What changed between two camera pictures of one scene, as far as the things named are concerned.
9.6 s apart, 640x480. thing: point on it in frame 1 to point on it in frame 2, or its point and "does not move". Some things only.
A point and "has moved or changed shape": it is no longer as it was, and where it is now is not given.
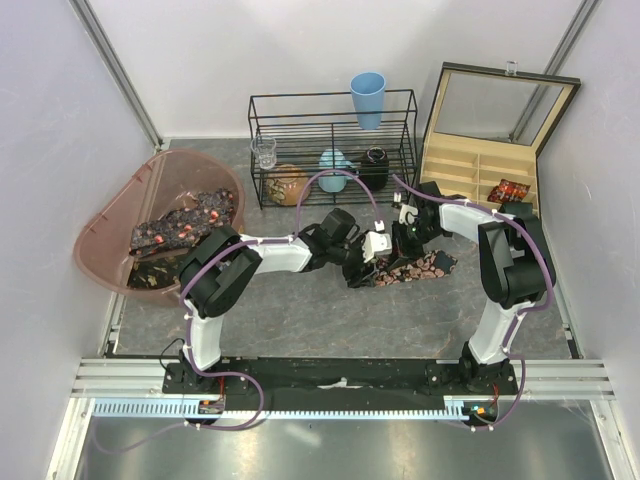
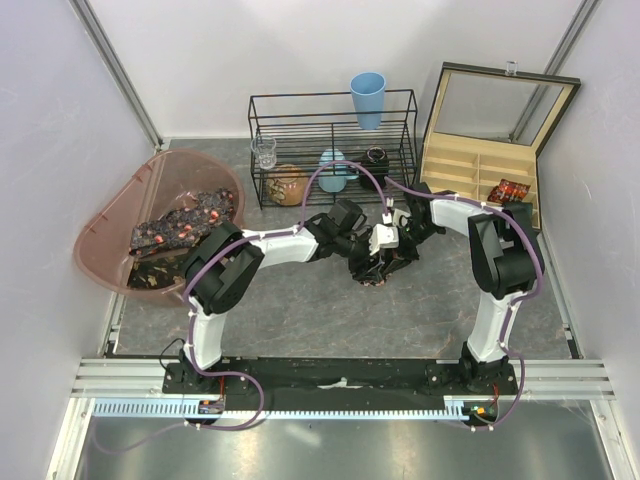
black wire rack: x=333 y=147 does not move
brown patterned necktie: x=430 y=265 has moved or changed shape
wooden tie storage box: x=485 y=130 does not move
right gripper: x=401 y=250 does not move
